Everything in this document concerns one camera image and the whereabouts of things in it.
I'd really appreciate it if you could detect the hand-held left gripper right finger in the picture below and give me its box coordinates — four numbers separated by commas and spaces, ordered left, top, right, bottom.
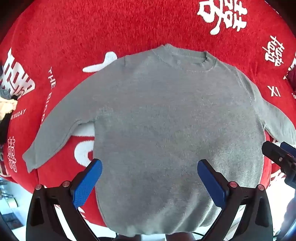
197, 159, 274, 241

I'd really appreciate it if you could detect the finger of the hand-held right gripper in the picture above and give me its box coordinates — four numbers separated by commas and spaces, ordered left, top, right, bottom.
280, 142, 296, 157
262, 141, 296, 173

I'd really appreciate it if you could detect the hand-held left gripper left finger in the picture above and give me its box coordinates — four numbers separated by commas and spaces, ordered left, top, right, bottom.
26, 159, 103, 241

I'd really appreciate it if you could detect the grey sweater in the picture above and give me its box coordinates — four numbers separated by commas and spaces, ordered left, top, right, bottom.
22, 44, 296, 237

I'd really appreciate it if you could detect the person's right forearm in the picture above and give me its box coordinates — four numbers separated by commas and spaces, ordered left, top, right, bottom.
279, 197, 296, 241

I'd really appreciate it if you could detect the dark red garment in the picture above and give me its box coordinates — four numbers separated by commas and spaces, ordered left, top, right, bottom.
284, 67, 296, 81

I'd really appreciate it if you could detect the cream cloth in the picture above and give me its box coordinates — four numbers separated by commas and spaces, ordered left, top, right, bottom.
0, 95, 18, 121

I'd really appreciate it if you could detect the grey-blue cloth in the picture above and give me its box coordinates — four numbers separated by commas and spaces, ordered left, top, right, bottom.
0, 85, 12, 100

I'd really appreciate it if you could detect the red printed blanket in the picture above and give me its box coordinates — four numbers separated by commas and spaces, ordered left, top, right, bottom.
0, 0, 296, 229

